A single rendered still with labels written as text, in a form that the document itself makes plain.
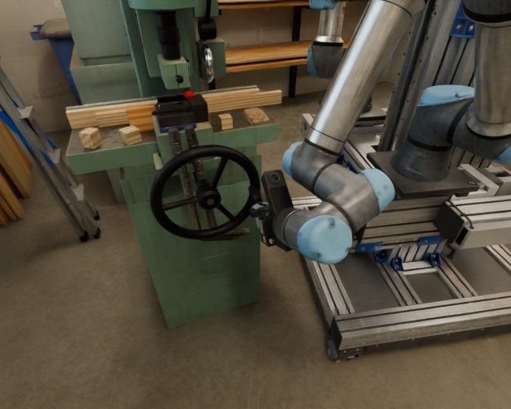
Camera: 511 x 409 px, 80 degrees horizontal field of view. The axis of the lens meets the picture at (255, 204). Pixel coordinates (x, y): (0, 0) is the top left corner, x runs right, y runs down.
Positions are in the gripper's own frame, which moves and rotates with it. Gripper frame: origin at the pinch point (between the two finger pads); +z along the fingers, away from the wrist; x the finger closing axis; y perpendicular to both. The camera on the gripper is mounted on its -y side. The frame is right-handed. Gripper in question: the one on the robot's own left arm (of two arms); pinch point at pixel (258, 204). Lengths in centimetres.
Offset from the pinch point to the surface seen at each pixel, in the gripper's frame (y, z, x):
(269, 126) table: -20.5, 15.6, 12.7
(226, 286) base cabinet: 41, 51, -6
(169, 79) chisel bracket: -38.0, 18.6, -13.7
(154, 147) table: -19.8, 15.9, -22.0
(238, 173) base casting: -7.8, 23.0, 2.1
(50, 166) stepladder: -25, 99, -72
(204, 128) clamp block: -21.5, 4.3, -9.1
